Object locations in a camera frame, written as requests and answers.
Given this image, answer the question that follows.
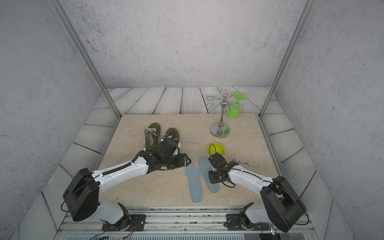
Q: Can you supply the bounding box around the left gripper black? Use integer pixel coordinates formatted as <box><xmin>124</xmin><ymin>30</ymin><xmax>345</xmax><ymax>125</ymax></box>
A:
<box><xmin>162</xmin><ymin>152</ymin><xmax>194</xmax><ymax>170</ymax></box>

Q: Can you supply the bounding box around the grey-blue insole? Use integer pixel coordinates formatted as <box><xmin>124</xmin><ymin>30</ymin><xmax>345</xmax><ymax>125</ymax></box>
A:
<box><xmin>198</xmin><ymin>156</ymin><xmax>220</xmax><ymax>194</ymax></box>
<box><xmin>186</xmin><ymin>163</ymin><xmax>203</xmax><ymax>203</ymax></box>

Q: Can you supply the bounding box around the olive green shoe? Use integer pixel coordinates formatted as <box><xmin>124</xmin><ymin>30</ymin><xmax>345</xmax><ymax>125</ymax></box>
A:
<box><xmin>144</xmin><ymin>123</ymin><xmax>161</xmax><ymax>150</ymax></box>
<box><xmin>163</xmin><ymin>128</ymin><xmax>180</xmax><ymax>144</ymax></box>

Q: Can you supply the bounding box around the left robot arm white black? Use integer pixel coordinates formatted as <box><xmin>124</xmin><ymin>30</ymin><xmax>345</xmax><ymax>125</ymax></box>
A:
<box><xmin>63</xmin><ymin>139</ymin><xmax>192</xmax><ymax>232</ymax></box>

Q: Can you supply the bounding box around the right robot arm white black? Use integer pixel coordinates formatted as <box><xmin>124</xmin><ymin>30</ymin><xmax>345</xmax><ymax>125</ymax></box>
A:
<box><xmin>208</xmin><ymin>153</ymin><xmax>308</xmax><ymax>233</ymax></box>

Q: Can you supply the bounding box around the metal spoon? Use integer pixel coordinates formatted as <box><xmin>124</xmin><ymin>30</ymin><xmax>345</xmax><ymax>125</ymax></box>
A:
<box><xmin>232</xmin><ymin>159</ymin><xmax>262</xmax><ymax>168</ymax></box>

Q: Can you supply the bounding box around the lime green bowl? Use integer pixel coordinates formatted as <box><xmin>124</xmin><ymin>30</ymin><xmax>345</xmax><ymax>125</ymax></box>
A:
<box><xmin>207</xmin><ymin>143</ymin><xmax>226</xmax><ymax>156</ymax></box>

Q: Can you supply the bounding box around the chrome cup holder stand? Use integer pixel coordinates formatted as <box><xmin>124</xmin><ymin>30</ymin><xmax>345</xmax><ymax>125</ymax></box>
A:
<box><xmin>206</xmin><ymin>89</ymin><xmax>235</xmax><ymax>139</ymax></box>

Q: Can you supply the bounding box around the green plastic wine glass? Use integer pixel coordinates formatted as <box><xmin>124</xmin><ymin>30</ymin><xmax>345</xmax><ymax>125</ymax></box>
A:
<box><xmin>227</xmin><ymin>93</ymin><xmax>246</xmax><ymax>120</ymax></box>

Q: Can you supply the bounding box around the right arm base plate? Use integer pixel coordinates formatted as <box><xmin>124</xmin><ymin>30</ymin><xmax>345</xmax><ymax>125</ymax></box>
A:
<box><xmin>223</xmin><ymin>214</ymin><xmax>269</xmax><ymax>231</ymax></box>

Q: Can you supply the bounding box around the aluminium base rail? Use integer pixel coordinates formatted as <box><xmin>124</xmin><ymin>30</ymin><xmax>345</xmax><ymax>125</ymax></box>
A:
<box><xmin>54</xmin><ymin>207</ymin><xmax>325</xmax><ymax>240</ymax></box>

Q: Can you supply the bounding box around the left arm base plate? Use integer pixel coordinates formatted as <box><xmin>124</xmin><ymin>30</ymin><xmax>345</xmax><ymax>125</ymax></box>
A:
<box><xmin>102</xmin><ymin>215</ymin><xmax>146</xmax><ymax>232</ymax></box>

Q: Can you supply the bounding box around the right aluminium frame post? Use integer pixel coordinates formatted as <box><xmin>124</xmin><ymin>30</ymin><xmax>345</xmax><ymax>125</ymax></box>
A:
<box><xmin>259</xmin><ymin>0</ymin><xmax>316</xmax><ymax>119</ymax></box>

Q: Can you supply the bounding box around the aluminium frame post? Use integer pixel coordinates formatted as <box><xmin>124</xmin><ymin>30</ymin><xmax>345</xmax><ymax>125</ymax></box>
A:
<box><xmin>49</xmin><ymin>0</ymin><xmax>122</xmax><ymax>120</ymax></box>
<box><xmin>259</xmin><ymin>0</ymin><xmax>316</xmax><ymax>119</ymax></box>

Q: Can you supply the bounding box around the left aluminium frame post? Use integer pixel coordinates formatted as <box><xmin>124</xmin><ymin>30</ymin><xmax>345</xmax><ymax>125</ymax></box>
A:
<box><xmin>49</xmin><ymin>0</ymin><xmax>122</xmax><ymax>120</ymax></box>

